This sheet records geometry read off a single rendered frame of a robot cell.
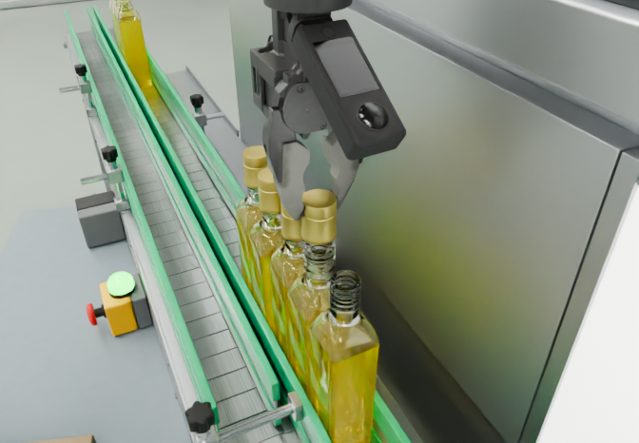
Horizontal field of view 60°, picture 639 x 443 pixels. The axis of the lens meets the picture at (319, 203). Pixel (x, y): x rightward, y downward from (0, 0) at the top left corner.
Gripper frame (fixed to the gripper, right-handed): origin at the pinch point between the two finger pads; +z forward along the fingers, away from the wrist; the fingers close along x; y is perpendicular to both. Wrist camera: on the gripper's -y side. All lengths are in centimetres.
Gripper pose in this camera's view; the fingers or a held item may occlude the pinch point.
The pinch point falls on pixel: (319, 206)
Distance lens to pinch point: 53.3
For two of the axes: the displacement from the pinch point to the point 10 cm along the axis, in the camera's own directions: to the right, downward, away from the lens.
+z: 0.0, 8.2, 5.7
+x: -9.0, 2.4, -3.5
